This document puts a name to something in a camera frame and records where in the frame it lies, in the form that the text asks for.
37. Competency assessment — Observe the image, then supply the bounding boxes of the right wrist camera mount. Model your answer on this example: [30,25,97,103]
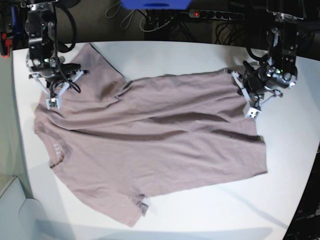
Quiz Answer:
[28,69,89,110]

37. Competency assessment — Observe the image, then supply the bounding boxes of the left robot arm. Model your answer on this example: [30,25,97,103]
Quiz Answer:
[241,0,306,101]

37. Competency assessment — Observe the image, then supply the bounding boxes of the black power strip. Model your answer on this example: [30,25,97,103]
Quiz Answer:
[188,9,245,21]

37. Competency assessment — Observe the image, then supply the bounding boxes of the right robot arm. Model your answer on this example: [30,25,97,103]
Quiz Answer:
[25,0,81,93]

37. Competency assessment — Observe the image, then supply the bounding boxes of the red black clamp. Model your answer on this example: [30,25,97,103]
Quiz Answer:
[0,23,14,58]

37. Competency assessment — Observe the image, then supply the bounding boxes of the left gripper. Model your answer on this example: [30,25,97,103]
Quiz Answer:
[242,62,267,100]

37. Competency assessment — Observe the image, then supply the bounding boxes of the pink t-shirt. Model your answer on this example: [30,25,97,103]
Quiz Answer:
[34,44,267,227]

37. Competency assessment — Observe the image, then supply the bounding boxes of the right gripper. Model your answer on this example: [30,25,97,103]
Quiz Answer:
[42,63,82,90]

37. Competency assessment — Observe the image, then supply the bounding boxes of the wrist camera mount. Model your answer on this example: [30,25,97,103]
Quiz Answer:
[224,68,283,120]
[28,69,89,110]

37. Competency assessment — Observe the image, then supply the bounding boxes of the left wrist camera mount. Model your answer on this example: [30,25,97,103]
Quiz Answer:
[224,68,283,120]

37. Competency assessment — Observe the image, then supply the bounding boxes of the blue box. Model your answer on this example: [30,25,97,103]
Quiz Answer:
[121,0,191,10]

